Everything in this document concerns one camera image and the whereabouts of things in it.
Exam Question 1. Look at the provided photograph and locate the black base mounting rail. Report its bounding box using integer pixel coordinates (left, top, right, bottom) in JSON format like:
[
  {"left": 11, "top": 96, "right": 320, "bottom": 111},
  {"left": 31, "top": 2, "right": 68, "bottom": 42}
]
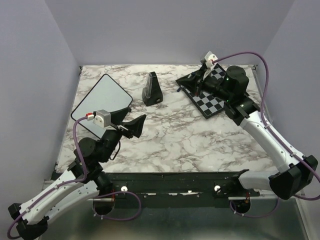
[{"left": 97, "top": 171, "right": 260, "bottom": 209}]

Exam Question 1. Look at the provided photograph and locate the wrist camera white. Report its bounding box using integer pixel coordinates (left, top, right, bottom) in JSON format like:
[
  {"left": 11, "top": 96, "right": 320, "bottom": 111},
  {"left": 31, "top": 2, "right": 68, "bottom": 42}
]
[
  {"left": 200, "top": 51, "right": 218, "bottom": 69},
  {"left": 85, "top": 109, "right": 112, "bottom": 129}
]

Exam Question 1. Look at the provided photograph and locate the whiteboard with black frame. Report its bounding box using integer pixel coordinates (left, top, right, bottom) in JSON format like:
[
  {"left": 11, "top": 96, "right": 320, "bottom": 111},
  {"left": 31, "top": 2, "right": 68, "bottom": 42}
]
[{"left": 71, "top": 74, "right": 133, "bottom": 140}]

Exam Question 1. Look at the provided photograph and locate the black grey chessboard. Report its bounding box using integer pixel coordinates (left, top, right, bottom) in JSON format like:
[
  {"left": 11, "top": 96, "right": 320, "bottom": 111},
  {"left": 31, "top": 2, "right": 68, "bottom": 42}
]
[{"left": 183, "top": 62, "right": 251, "bottom": 120}]

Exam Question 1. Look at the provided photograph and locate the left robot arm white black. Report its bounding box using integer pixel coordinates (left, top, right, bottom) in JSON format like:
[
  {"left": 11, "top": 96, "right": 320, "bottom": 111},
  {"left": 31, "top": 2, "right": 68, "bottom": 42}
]
[{"left": 7, "top": 107, "right": 147, "bottom": 240}]

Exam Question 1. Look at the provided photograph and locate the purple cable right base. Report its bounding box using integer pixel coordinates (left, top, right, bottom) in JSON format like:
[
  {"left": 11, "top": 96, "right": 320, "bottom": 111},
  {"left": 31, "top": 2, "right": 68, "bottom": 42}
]
[{"left": 229, "top": 191, "right": 280, "bottom": 218}]

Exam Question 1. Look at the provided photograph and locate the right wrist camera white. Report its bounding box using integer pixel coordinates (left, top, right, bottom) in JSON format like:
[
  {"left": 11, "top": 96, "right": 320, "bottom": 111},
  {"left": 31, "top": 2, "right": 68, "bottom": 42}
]
[{"left": 200, "top": 51, "right": 218, "bottom": 69}]

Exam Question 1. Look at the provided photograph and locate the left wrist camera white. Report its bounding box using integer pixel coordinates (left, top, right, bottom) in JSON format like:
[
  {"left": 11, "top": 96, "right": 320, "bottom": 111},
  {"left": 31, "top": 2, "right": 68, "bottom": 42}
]
[{"left": 85, "top": 109, "right": 112, "bottom": 129}]

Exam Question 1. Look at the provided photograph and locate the black metronome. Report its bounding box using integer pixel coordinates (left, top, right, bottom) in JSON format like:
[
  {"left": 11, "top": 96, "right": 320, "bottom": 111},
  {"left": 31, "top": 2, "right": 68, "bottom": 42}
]
[{"left": 141, "top": 71, "right": 163, "bottom": 107}]

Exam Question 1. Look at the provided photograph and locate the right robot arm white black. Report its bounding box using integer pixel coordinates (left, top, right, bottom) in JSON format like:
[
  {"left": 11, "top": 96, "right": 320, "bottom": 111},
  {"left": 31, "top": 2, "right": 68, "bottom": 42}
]
[{"left": 176, "top": 65, "right": 318, "bottom": 200}]

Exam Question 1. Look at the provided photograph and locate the purple cable base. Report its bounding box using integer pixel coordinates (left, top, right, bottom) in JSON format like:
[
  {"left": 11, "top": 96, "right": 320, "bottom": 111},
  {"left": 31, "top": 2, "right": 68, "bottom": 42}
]
[
  {"left": 93, "top": 187, "right": 144, "bottom": 221},
  {"left": 229, "top": 191, "right": 280, "bottom": 218}
]

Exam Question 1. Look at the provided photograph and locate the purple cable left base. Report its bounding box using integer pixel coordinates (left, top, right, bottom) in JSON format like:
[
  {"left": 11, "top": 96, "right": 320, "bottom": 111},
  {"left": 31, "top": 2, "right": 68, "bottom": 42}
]
[{"left": 93, "top": 187, "right": 144, "bottom": 221}]

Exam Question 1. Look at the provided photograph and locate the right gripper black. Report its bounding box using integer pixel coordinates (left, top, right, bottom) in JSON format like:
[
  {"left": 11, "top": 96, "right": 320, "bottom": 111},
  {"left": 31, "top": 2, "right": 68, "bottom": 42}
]
[{"left": 179, "top": 65, "right": 233, "bottom": 102}]

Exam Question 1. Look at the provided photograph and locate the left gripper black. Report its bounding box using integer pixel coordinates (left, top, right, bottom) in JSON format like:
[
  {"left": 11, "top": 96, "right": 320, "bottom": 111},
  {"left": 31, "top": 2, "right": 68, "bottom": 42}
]
[{"left": 99, "top": 107, "right": 147, "bottom": 163}]

